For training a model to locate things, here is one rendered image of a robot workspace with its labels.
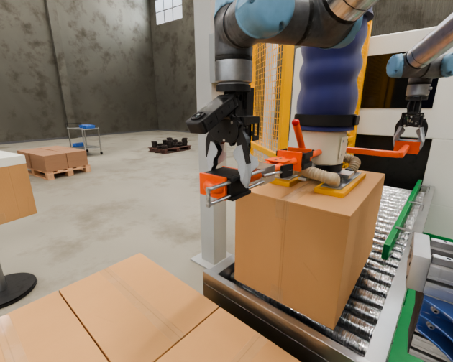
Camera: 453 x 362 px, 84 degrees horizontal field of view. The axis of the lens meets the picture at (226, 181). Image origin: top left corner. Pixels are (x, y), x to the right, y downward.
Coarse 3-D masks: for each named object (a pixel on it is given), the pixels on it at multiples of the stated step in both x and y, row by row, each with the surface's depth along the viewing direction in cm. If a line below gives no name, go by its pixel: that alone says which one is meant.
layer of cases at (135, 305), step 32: (64, 288) 112; (96, 288) 112; (128, 288) 112; (160, 288) 112; (192, 288) 112; (0, 320) 95; (32, 320) 95; (64, 320) 95; (96, 320) 95; (128, 320) 95; (160, 320) 95; (192, 320) 95; (224, 320) 95; (0, 352) 83; (32, 352) 83; (64, 352) 83; (96, 352) 83; (128, 352) 83; (160, 352) 83; (192, 352) 83; (224, 352) 83; (256, 352) 83
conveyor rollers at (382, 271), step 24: (384, 192) 239; (408, 192) 235; (384, 216) 186; (408, 216) 184; (384, 240) 156; (384, 264) 128; (384, 288) 111; (288, 312) 102; (360, 312) 101; (336, 336) 90
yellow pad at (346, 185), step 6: (348, 168) 103; (354, 174) 104; (360, 174) 106; (342, 180) 95; (348, 180) 95; (354, 180) 97; (360, 180) 101; (318, 186) 90; (324, 186) 89; (342, 186) 88; (348, 186) 90; (354, 186) 94; (318, 192) 88; (324, 192) 87; (330, 192) 86; (336, 192) 85; (342, 192) 84; (348, 192) 88
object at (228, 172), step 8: (224, 168) 59; (232, 168) 59; (200, 176) 55; (208, 176) 54; (216, 176) 52; (224, 176) 52; (200, 184) 56; (200, 192) 57; (224, 192) 52; (224, 200) 52
